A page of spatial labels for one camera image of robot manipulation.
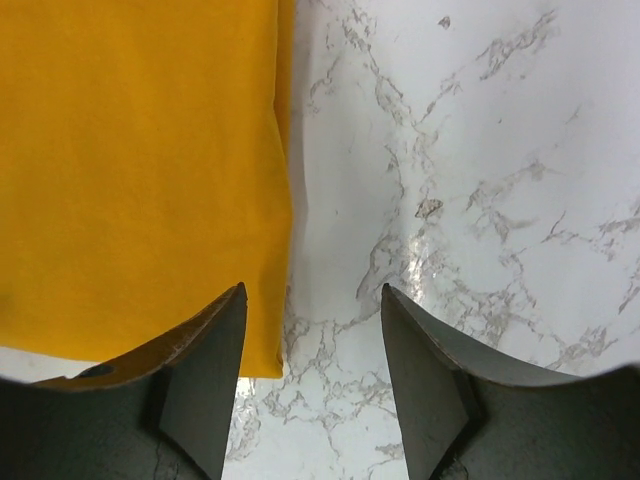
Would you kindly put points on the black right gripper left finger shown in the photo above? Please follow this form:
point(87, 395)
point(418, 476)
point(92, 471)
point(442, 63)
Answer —
point(160, 411)

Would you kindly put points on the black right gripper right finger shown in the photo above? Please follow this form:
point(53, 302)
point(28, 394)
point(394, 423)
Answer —
point(467, 411)

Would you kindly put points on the yellow t shirt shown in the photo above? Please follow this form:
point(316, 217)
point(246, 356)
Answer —
point(143, 171)

